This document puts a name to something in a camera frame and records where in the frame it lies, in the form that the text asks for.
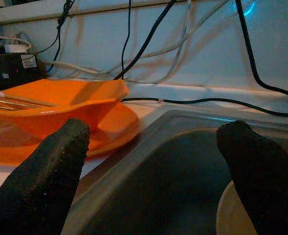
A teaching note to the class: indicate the orange plastic plate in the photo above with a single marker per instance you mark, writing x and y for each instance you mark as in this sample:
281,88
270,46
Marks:
119,127

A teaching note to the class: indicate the white plug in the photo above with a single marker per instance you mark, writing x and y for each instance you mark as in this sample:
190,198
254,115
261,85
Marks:
15,48

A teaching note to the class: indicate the black power adapter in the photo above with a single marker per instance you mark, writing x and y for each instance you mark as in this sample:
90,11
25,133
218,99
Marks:
9,71

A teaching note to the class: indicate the orange plastic bowl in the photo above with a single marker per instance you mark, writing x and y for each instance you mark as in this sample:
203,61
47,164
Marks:
60,117

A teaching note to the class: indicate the stainless steel sink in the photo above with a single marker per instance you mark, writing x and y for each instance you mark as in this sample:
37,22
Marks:
163,171

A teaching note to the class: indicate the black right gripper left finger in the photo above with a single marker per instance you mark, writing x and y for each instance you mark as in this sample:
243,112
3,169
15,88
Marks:
41,176

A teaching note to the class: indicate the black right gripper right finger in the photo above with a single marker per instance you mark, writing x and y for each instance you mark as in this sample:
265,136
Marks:
263,181

